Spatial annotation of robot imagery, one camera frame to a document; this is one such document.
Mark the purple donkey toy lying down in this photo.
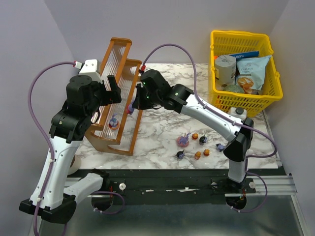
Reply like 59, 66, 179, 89
216, 143, 225, 152

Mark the black hat donkey toy front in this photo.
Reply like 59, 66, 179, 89
176, 150, 185, 160

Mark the purple donkey red base toy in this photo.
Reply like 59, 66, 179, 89
126, 101, 134, 115

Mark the black hat donkey toy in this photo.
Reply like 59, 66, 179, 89
198, 135, 208, 145
176, 150, 185, 160

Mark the orange bear toy back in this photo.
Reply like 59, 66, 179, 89
192, 133, 198, 140

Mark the orange bear toy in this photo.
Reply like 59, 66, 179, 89
194, 151, 201, 160
192, 133, 198, 140
203, 149, 210, 156

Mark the black hat donkey toy back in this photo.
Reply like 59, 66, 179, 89
198, 135, 208, 145

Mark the orange bear toy front left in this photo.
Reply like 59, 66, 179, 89
194, 151, 201, 160

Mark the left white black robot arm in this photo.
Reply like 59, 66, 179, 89
19, 75, 122, 224

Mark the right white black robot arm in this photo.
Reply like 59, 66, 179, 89
132, 69, 253, 183

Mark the orange bear toy front right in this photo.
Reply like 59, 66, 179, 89
203, 149, 210, 156

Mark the green round item in basket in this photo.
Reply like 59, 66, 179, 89
223, 84, 245, 94

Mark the brown topped white roll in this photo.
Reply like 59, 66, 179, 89
68, 155, 81, 175

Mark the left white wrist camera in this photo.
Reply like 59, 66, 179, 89
73, 59, 101, 83

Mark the grey cylindrical canister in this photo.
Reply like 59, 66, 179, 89
214, 55, 236, 85

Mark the yellow plastic basket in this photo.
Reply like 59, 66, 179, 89
209, 30, 284, 117

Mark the light blue chips bag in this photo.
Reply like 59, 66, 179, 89
236, 55, 271, 94

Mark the brown tiered acrylic shelf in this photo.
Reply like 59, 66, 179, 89
85, 37, 142, 156

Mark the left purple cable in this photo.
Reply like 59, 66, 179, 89
27, 60, 77, 236

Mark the white bottle grey cap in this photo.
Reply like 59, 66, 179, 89
228, 107, 247, 120

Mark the dark blue box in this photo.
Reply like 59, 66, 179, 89
229, 51, 259, 60

